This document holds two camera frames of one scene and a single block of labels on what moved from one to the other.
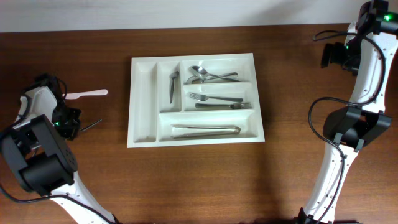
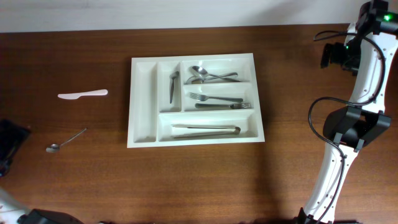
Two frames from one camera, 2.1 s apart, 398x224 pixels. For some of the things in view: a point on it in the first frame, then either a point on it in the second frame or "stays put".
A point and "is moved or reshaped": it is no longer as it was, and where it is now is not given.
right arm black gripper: x=335 y=49 stays put
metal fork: x=223 y=106 stays put
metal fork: x=201 y=98 stays put
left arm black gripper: x=73 y=129 to x=16 y=134
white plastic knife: x=77 y=95 stays put
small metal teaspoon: x=173 y=75 stays put
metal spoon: x=199 y=79 to x=201 y=71
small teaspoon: x=91 y=125 is moved or reshaped
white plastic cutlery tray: x=197 y=99 stays put
